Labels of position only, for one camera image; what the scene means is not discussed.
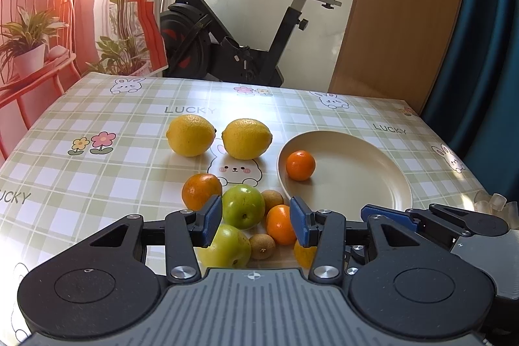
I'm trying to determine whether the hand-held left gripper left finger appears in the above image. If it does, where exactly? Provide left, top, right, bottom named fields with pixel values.
left=61, top=195, right=223, bottom=285

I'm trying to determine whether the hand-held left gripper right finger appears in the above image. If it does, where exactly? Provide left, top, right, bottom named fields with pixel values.
left=289, top=196, right=447, bottom=285

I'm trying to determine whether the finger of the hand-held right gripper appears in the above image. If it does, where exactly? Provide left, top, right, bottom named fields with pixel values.
left=344, top=243, right=370, bottom=278
left=361, top=203, right=467, bottom=249

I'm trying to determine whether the green apple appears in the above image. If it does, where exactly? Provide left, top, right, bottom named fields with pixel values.
left=197, top=225, right=252, bottom=269
left=222, top=185, right=266, bottom=230

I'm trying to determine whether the small dark orange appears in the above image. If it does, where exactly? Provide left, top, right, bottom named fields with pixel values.
left=294, top=238, right=318, bottom=269

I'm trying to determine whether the large dark orange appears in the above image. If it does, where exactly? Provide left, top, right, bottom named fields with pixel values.
left=182, top=173, right=223, bottom=211

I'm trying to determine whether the brown longan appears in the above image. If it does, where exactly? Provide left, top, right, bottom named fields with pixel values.
left=260, top=189, right=284, bottom=214
left=249, top=233, right=276, bottom=260

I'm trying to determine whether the cream plate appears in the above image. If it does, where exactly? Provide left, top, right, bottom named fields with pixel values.
left=277, top=130, right=413, bottom=214

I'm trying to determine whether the yellow lemon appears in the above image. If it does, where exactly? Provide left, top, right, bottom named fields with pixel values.
left=167, top=115, right=215, bottom=157
left=222, top=118, right=273, bottom=160

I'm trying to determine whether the clear plastic corner guard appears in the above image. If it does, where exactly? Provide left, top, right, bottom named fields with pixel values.
left=474, top=190, right=519, bottom=230

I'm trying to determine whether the black exercise bike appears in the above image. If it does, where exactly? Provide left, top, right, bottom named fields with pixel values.
left=159, top=0, right=346, bottom=88

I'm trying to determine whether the wooden door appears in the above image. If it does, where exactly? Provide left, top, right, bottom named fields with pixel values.
left=328, top=0, right=473, bottom=115

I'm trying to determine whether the blue curtain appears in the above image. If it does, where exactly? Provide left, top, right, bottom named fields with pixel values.
left=419, top=0, right=519, bottom=176

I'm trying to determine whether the red chair plant backdrop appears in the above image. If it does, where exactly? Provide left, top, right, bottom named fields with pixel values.
left=0, top=0, right=169, bottom=160

